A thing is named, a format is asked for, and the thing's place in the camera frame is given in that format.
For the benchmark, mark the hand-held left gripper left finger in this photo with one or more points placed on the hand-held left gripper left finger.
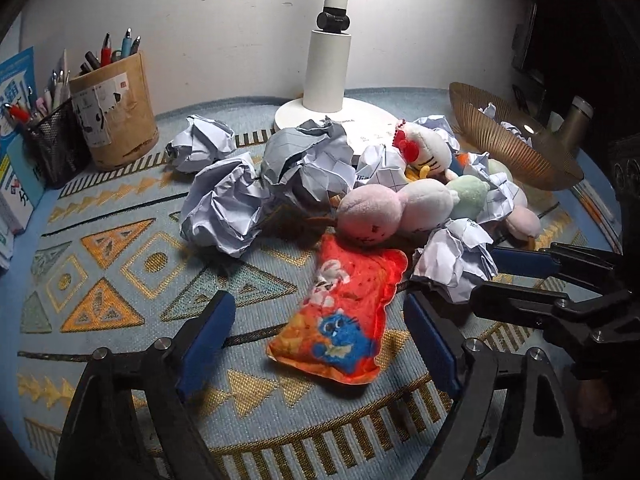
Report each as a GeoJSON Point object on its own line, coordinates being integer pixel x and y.
{"type": "Point", "coordinates": [207, 340]}

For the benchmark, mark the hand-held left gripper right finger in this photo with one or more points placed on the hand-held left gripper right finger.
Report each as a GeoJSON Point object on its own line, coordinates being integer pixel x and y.
{"type": "Point", "coordinates": [430, 340]}

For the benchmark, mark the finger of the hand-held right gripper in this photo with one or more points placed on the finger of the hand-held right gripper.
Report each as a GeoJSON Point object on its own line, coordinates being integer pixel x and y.
{"type": "Point", "coordinates": [520, 302]}
{"type": "Point", "coordinates": [520, 261]}

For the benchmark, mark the gold ribbed bowl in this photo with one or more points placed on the gold ribbed bowl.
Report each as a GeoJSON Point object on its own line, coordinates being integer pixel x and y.
{"type": "Point", "coordinates": [495, 145]}

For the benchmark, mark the large white paper ball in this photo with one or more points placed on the large white paper ball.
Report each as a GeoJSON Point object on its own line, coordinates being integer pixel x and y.
{"type": "Point", "coordinates": [225, 205]}

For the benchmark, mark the white cat plush toy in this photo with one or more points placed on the white cat plush toy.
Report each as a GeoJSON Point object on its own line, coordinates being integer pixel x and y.
{"type": "Point", "coordinates": [425, 147]}

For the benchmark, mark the small crumpled grid paper ball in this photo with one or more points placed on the small crumpled grid paper ball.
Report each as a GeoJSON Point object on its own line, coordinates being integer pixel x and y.
{"type": "Point", "coordinates": [497, 197]}

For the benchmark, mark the green round plush toy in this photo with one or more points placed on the green round plush toy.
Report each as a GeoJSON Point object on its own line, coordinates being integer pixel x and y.
{"type": "Point", "coordinates": [467, 192]}

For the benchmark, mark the orange cartoon plush pouch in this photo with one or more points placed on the orange cartoon plush pouch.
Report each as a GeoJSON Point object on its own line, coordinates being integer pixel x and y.
{"type": "Point", "coordinates": [345, 310]}

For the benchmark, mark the patterned blue table mat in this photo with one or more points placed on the patterned blue table mat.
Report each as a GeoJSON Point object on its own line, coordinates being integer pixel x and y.
{"type": "Point", "coordinates": [150, 270]}

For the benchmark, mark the white round plush ball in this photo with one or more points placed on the white round plush ball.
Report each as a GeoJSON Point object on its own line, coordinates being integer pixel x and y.
{"type": "Point", "coordinates": [425, 205]}

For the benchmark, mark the pink round plush toy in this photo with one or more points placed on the pink round plush toy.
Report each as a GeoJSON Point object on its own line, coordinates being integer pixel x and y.
{"type": "Point", "coordinates": [370, 215]}

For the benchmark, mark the grey cylindrical device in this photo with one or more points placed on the grey cylindrical device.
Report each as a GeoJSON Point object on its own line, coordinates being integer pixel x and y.
{"type": "Point", "coordinates": [577, 120]}

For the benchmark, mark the crumpled grey-white paper ball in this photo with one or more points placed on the crumpled grey-white paper ball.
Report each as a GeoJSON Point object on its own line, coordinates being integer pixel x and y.
{"type": "Point", "coordinates": [310, 155]}

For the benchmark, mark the black flat device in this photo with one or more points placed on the black flat device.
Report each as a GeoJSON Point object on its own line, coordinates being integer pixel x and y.
{"type": "Point", "coordinates": [522, 47]}

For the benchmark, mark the cardboard pen holder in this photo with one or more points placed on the cardboard pen holder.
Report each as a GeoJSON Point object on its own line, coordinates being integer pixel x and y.
{"type": "Point", "coordinates": [117, 110]}

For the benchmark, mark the black mesh pen holder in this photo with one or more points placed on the black mesh pen holder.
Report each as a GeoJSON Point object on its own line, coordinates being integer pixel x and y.
{"type": "Point", "coordinates": [52, 145]}

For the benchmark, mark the white desk lamp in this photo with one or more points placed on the white desk lamp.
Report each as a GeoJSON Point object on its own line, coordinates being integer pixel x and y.
{"type": "Point", "coordinates": [327, 70]}

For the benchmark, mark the bunch of pens and pencils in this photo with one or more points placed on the bunch of pens and pencils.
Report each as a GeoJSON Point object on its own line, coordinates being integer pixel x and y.
{"type": "Point", "coordinates": [52, 87]}

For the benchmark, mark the blue workbook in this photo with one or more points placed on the blue workbook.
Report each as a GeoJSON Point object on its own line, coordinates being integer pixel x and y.
{"type": "Point", "coordinates": [15, 110]}

